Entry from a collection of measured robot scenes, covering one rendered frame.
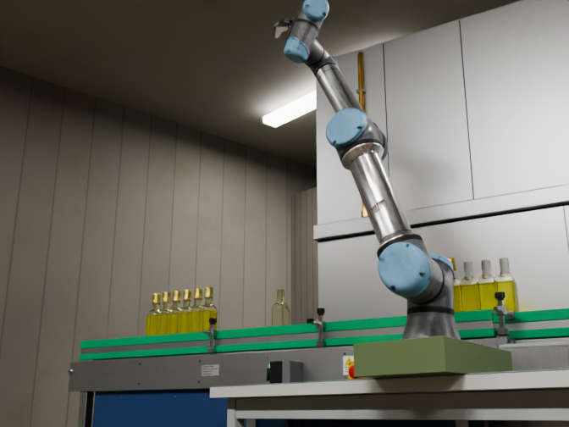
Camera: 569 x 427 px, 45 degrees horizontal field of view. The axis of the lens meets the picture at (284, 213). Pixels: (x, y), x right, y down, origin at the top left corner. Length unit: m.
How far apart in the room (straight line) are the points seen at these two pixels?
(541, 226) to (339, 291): 0.78
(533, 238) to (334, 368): 0.78
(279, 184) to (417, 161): 3.16
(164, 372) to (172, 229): 2.37
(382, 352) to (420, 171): 1.14
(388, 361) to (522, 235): 0.95
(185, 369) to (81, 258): 2.08
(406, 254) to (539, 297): 0.85
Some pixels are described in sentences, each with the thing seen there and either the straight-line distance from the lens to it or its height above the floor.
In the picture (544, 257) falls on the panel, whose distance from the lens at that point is 2.37.
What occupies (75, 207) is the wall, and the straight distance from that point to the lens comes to 4.63.
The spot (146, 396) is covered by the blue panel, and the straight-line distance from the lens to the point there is 2.78.
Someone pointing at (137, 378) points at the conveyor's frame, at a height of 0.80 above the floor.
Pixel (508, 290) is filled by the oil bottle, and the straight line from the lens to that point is 2.23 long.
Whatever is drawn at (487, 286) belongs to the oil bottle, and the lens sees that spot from 2.25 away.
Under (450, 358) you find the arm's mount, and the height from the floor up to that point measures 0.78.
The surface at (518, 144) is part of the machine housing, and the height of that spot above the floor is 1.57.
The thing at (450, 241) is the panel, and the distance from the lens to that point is 2.47.
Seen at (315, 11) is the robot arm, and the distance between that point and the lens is 2.07.
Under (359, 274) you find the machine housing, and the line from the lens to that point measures 2.62.
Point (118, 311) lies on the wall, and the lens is 4.65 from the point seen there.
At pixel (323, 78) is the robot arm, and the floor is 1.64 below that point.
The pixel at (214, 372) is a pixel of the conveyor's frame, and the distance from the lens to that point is 2.54.
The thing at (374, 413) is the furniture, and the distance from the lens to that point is 1.79.
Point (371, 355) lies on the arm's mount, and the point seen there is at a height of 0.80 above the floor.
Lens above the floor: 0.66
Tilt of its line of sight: 17 degrees up
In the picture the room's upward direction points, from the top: straight up
